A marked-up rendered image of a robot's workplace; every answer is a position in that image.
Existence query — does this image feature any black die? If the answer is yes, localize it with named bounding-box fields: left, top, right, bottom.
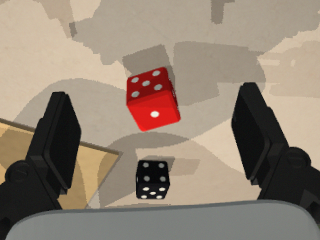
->
left=136, top=160, right=170, bottom=199

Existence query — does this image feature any red die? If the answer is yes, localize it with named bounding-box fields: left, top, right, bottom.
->
left=126, top=67, right=181, bottom=131

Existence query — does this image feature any tan flat mat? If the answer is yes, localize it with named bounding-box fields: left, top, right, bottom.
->
left=0, top=119, right=119, bottom=209

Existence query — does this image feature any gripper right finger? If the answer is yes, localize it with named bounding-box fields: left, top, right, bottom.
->
left=231, top=82, right=320, bottom=226

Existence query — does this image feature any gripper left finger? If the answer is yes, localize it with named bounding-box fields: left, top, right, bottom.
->
left=0, top=91, right=81, bottom=240

